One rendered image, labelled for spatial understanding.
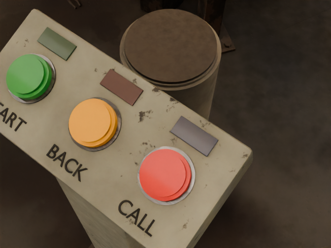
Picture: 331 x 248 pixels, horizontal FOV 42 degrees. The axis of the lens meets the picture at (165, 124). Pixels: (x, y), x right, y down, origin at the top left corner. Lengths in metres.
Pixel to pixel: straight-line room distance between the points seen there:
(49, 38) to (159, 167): 0.16
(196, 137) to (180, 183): 0.04
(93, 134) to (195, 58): 0.19
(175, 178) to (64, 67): 0.14
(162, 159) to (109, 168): 0.05
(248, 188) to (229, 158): 0.66
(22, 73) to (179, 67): 0.18
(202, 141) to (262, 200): 0.66
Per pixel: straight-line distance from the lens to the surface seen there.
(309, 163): 1.06
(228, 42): 1.18
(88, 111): 0.36
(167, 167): 0.33
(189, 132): 0.35
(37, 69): 0.39
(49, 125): 0.39
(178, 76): 0.49
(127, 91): 0.37
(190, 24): 0.54
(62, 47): 0.40
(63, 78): 0.39
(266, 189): 1.01
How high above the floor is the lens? 0.92
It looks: 61 degrees down
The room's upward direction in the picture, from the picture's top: 1 degrees clockwise
